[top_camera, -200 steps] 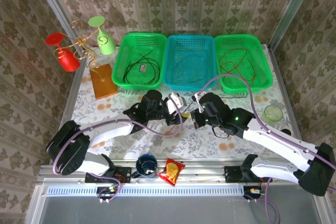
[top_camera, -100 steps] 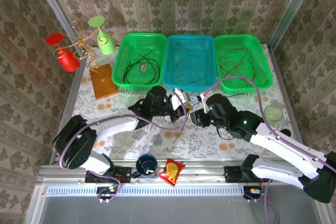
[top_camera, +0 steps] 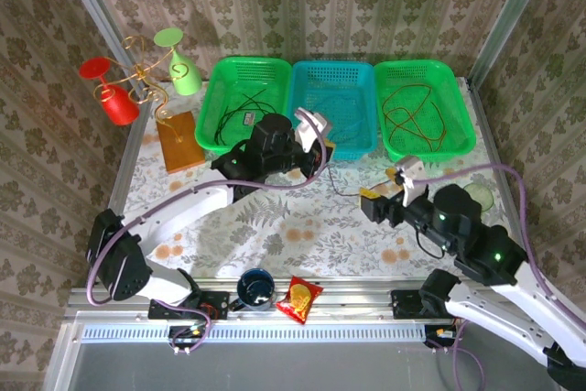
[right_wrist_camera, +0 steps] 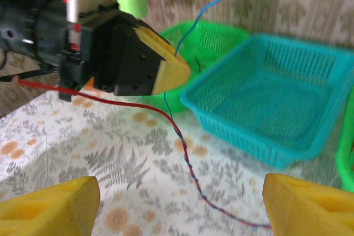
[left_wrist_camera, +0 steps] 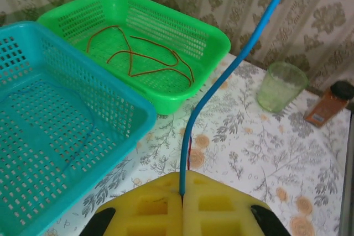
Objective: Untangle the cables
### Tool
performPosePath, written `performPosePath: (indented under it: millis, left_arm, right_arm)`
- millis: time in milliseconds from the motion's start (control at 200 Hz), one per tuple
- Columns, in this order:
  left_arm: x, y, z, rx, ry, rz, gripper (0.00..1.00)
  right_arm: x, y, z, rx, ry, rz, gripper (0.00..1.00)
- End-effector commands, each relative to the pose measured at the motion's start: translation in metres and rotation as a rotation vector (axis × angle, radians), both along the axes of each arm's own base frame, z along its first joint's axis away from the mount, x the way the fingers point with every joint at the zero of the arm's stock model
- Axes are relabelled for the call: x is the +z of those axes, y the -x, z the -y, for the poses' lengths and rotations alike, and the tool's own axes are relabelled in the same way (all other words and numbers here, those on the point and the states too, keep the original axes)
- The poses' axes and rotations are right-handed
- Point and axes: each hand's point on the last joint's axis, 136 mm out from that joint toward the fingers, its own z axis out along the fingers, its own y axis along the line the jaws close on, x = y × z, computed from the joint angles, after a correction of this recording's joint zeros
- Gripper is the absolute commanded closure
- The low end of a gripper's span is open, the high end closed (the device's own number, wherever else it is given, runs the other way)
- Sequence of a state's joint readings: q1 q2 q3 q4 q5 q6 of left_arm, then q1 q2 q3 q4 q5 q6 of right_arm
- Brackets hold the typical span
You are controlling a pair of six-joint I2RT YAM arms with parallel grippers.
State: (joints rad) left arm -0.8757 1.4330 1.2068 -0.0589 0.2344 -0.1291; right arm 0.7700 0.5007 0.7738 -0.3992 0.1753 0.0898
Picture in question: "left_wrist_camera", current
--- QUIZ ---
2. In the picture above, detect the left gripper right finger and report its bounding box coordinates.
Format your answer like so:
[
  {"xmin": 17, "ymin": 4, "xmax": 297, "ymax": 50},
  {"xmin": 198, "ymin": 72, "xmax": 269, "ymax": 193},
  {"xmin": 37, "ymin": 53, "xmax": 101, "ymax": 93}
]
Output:
[{"xmin": 182, "ymin": 170, "xmax": 291, "ymax": 236}]

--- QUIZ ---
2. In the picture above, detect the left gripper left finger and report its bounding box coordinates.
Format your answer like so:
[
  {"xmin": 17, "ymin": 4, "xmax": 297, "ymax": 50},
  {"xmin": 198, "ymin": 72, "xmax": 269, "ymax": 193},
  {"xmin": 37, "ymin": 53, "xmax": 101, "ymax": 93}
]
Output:
[{"xmin": 79, "ymin": 171, "xmax": 184, "ymax": 236}]

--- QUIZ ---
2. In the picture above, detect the red cable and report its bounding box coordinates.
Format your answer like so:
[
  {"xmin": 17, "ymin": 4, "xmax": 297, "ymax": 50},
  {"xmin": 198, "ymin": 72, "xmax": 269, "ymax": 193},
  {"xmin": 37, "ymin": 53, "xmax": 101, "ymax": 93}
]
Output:
[{"xmin": 186, "ymin": 135, "xmax": 194, "ymax": 171}]

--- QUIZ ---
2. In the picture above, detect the brown cable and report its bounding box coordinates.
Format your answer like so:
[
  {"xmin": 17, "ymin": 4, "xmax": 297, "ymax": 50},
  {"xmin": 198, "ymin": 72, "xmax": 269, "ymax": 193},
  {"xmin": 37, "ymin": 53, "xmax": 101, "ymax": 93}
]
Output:
[
  {"xmin": 107, "ymin": 35, "xmax": 194, "ymax": 83},
  {"xmin": 86, "ymin": 25, "xmax": 193, "ymax": 86}
]

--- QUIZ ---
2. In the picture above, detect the blue cable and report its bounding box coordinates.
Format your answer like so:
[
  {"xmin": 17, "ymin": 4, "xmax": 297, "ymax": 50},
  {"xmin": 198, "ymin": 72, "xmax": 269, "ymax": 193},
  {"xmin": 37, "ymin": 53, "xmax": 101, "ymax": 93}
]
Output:
[{"xmin": 179, "ymin": 0, "xmax": 300, "ymax": 196}]

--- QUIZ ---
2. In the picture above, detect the floral tablecloth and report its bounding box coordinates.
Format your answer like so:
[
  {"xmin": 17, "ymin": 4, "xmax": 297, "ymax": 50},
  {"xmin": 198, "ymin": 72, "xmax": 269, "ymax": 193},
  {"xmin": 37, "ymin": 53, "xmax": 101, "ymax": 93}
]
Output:
[{"xmin": 41, "ymin": 50, "xmax": 354, "ymax": 236}]

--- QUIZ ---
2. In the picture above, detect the green plastic basket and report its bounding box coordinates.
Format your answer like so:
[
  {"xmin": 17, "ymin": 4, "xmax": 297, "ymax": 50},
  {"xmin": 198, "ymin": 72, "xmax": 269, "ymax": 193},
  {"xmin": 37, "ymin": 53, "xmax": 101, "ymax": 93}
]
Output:
[{"xmin": 37, "ymin": 0, "xmax": 232, "ymax": 116}]

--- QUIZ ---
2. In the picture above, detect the blue plastic basket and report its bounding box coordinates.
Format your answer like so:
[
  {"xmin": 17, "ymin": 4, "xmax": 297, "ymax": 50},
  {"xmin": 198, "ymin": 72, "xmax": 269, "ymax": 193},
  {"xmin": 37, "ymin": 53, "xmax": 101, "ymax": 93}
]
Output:
[{"xmin": 0, "ymin": 21, "xmax": 158, "ymax": 236}]

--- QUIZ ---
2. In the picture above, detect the green transparent cup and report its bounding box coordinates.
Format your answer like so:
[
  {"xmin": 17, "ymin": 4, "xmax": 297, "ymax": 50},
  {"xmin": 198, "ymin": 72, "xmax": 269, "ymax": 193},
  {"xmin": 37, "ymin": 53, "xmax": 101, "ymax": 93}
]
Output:
[{"xmin": 256, "ymin": 61, "xmax": 309, "ymax": 114}]

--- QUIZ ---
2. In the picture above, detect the brown spice bottle black cap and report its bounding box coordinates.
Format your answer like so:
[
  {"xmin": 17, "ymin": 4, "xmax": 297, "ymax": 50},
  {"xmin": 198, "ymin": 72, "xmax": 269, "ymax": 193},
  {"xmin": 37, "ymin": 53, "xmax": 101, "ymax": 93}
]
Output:
[{"xmin": 303, "ymin": 80, "xmax": 354, "ymax": 129}]

